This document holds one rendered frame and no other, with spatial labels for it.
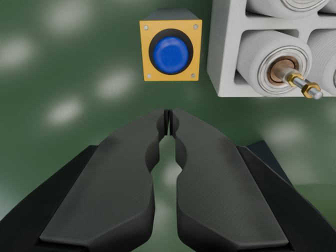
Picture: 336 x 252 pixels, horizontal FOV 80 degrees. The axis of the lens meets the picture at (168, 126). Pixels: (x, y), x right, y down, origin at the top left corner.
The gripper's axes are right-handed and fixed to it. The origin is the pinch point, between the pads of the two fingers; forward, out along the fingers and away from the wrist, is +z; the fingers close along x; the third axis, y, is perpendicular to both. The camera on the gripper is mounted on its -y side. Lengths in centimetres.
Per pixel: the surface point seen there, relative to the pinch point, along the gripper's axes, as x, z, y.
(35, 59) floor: -38, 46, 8
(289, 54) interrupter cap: 17.3, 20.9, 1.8
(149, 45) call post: -2.6, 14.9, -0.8
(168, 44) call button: -0.3, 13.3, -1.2
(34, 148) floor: -51, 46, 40
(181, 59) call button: 1.1, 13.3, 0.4
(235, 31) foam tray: 11.0, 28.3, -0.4
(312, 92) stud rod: 16.7, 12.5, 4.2
